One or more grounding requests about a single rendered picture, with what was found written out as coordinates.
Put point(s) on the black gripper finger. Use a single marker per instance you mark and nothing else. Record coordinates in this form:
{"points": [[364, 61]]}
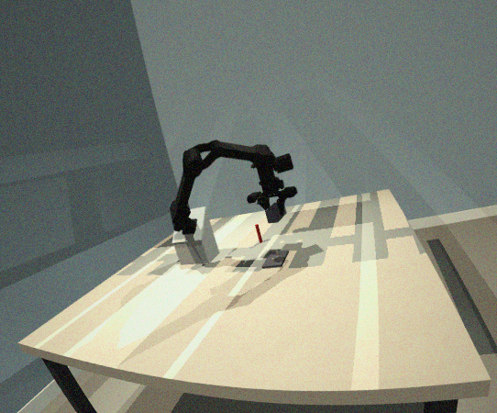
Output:
{"points": [[281, 203], [265, 204]]}

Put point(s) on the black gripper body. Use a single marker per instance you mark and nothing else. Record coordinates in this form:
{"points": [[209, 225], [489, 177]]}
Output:
{"points": [[270, 188]]}

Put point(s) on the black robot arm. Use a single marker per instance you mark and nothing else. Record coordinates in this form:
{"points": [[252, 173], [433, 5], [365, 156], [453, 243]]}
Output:
{"points": [[193, 165]]}

